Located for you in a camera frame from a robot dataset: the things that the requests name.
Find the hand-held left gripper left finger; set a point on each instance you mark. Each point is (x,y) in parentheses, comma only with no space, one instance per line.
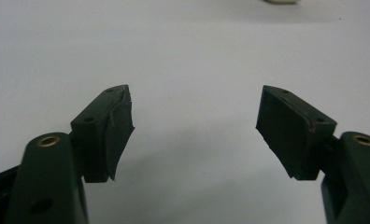
(102,133)

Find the white paper sheet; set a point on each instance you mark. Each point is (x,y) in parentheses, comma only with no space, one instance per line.
(186,56)

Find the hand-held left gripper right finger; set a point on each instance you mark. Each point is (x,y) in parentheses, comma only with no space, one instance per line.
(292,133)

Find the beige square cup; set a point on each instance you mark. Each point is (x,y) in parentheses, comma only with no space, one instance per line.
(281,1)

